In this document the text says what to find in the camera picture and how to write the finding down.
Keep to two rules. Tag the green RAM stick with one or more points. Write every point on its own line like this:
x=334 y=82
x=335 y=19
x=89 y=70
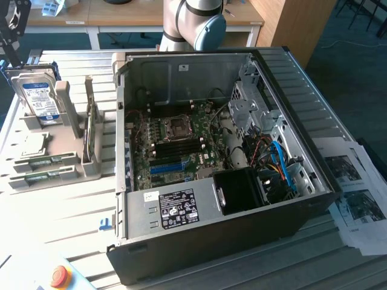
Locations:
x=45 y=160
x=45 y=175

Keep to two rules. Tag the green graphics card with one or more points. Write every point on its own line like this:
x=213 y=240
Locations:
x=90 y=130

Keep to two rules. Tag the blue printed paper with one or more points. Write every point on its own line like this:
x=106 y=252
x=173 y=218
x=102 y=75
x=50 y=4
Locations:
x=51 y=7

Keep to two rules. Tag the CPU socket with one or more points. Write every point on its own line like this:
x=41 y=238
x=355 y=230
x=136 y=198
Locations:
x=178 y=128

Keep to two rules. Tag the black chair legs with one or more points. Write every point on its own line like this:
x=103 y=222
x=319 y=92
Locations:
x=362 y=12

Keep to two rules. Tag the black open PC case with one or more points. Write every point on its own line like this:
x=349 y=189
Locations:
x=211 y=247

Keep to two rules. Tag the grey parts rack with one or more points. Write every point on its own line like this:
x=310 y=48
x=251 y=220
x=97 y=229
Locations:
x=69 y=121

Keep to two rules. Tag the hard disk blue label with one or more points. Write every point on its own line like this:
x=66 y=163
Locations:
x=37 y=96

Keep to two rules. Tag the silver metal disk bay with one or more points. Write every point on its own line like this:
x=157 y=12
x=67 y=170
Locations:
x=272 y=130

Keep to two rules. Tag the black RAM slot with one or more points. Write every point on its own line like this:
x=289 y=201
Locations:
x=178 y=145
x=180 y=152

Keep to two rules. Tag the silver power supply unit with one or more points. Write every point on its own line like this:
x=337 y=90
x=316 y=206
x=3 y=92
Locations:
x=172 y=208

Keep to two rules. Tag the grey control pendant box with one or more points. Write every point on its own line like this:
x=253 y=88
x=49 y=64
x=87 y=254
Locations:
x=33 y=272

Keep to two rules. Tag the small screwdriver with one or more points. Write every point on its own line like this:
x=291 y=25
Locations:
x=229 y=12

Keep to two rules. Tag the silver CPU chip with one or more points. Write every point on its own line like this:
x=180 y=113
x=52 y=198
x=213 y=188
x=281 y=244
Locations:
x=35 y=145

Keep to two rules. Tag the green motherboard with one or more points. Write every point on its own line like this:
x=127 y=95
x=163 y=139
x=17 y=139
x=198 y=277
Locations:
x=181 y=169

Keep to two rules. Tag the red emergency stop button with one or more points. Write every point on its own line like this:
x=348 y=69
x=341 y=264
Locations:
x=59 y=276

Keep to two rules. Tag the wooden cabinet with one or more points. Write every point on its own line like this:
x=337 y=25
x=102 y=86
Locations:
x=290 y=24

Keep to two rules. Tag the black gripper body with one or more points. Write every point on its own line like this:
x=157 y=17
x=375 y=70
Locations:
x=15 y=15

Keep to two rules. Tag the blue expansion slot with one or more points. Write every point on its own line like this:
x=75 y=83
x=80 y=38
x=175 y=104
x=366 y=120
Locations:
x=167 y=168

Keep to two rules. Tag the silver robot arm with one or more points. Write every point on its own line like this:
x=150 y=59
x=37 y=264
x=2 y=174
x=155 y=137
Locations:
x=187 y=21

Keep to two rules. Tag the printed paper sheets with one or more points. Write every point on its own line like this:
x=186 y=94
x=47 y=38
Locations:
x=356 y=196

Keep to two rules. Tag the wooden desk white frame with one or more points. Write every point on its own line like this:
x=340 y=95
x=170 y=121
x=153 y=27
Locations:
x=121 y=15

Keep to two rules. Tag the blue table clamp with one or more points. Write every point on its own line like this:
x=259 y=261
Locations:
x=106 y=224

